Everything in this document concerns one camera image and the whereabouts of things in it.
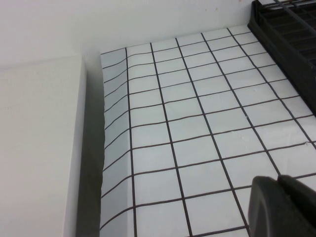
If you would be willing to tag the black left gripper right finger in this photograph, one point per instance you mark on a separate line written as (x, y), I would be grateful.
(303, 205)

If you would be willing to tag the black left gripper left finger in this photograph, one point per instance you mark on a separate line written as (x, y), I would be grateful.
(266, 209)

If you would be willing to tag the white black-grid tablecloth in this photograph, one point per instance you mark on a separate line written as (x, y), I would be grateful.
(187, 128)

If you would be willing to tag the white board block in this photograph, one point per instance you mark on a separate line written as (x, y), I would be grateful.
(37, 148)

